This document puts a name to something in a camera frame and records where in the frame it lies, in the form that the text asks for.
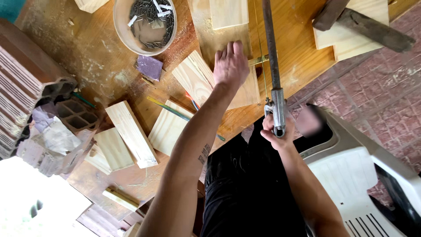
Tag large ribbed clay brick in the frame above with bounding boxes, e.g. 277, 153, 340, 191
0, 18, 78, 159

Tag beige round bowl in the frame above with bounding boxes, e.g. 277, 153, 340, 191
113, 0, 178, 57

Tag teal cloth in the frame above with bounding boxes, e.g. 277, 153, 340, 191
0, 0, 27, 23

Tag small hollow clay brick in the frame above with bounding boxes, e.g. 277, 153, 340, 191
55, 98, 100, 133

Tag person's right hand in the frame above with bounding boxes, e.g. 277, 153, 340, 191
260, 114, 297, 153

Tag white plastic chair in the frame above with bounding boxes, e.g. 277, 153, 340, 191
294, 105, 421, 237

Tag wide pale wood board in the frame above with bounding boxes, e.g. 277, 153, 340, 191
312, 0, 391, 62

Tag pale grained wood board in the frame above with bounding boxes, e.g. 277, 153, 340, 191
172, 50, 261, 110

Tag small pale wood block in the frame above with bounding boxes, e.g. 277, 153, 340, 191
209, 0, 250, 30

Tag long pale wood plank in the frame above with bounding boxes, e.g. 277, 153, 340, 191
105, 100, 159, 169

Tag crumpled grey paper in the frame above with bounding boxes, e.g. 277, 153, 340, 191
16, 107, 96, 177

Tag person's black shorts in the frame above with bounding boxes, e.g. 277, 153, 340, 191
200, 115, 311, 237

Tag yellow green pencil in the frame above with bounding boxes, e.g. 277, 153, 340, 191
147, 96, 226, 142

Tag purple sandpaper piece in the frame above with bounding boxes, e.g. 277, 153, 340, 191
135, 55, 164, 82

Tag thin pale wood strip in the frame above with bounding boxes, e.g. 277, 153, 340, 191
102, 187, 140, 212

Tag green pen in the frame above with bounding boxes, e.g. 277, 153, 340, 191
72, 92, 96, 108

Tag red blue pencil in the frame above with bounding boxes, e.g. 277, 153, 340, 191
185, 91, 200, 111

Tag person's left hand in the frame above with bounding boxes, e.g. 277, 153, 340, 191
213, 41, 250, 90

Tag old wooden mallet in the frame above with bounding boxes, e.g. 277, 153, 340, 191
312, 0, 416, 53

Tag heap of dark nails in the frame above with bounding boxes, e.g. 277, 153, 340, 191
128, 0, 175, 49

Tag brown plywood sheet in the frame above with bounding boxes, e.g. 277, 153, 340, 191
187, 0, 254, 70

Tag metal frame saw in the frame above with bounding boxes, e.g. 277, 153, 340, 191
248, 0, 287, 138

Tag square pale wood plank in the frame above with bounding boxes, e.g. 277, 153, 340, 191
148, 100, 195, 157

